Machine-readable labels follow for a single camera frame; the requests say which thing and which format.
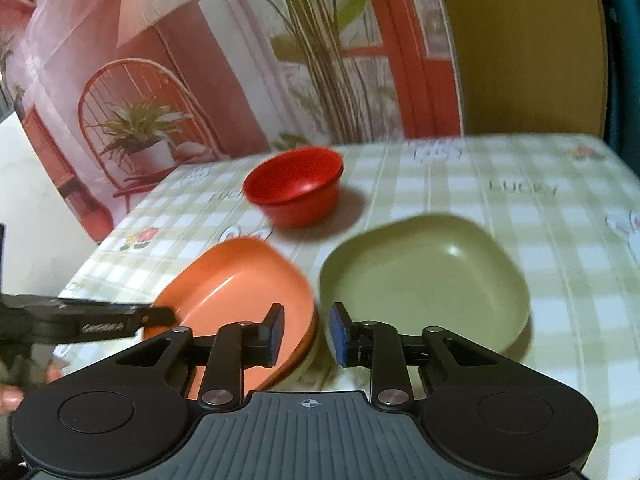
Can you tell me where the person's left hand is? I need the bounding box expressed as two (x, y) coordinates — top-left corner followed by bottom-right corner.
(0, 364), (62, 415)

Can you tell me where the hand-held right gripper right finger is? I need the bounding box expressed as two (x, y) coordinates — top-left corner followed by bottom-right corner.
(329, 302), (507, 412)

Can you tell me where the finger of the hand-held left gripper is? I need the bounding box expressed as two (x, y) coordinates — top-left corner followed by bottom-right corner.
(52, 300), (177, 348)

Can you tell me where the red bowl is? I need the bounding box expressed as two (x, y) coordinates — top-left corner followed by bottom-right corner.
(243, 146), (346, 228)

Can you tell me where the printed room scene backdrop cloth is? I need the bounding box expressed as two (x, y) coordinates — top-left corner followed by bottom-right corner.
(0, 0), (464, 247)

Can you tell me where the green checked printed tablecloth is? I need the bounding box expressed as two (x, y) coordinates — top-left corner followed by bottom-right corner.
(57, 132), (640, 461)

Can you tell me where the orange plate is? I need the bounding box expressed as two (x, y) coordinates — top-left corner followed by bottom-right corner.
(142, 238), (321, 401)

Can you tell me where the teal curtain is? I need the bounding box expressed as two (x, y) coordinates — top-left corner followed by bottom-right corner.
(594, 0), (640, 163)

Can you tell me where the green plate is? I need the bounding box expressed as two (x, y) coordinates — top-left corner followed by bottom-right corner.
(319, 214), (532, 366)

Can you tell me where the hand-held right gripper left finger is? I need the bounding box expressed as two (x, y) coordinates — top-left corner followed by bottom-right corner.
(115, 303), (287, 412)

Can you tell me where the wooden panel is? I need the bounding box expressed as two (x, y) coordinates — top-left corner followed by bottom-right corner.
(431, 0), (610, 138)

